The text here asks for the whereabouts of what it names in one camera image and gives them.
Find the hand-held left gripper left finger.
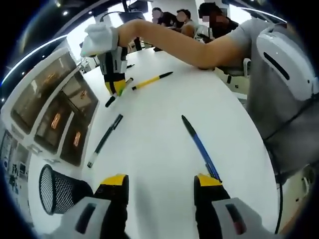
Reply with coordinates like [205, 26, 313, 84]
[61, 174, 130, 239]

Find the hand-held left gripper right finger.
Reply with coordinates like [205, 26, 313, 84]
[194, 173, 262, 239]

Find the white marker pen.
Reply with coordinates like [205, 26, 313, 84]
[105, 78, 134, 108]

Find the yellow pen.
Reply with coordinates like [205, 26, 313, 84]
[132, 71, 174, 90]

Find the slim dark grey pen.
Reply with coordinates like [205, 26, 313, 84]
[87, 114, 124, 168]

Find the blue pen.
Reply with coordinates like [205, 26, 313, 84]
[181, 115, 222, 184]

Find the dark monitor on stand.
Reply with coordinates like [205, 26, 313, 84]
[119, 11, 147, 22]

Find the black mesh pen holder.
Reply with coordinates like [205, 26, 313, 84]
[38, 164, 95, 216]

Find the white drawer organizer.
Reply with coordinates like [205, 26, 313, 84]
[0, 46, 101, 168]

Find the white office chair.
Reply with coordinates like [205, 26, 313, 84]
[214, 66, 249, 99]

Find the black cable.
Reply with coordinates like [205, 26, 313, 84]
[274, 171, 285, 235]

